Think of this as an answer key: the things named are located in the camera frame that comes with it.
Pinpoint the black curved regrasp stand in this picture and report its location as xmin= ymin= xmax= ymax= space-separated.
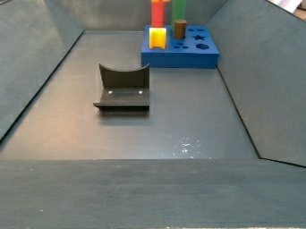
xmin=94 ymin=65 xmax=152 ymax=111

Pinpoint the blue foam shape board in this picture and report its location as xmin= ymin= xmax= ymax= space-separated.
xmin=142 ymin=25 xmax=220 ymax=69

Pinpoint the red square block peg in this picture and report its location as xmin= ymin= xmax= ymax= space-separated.
xmin=152 ymin=0 xmax=170 ymax=28

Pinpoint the yellow curved-top block peg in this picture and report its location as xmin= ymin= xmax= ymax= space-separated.
xmin=150 ymin=28 xmax=166 ymax=48

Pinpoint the dark brown cylinder peg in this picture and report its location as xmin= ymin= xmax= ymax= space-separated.
xmin=174 ymin=19 xmax=188 ymax=39

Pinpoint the green cylinder peg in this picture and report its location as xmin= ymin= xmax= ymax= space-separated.
xmin=172 ymin=0 xmax=188 ymax=25

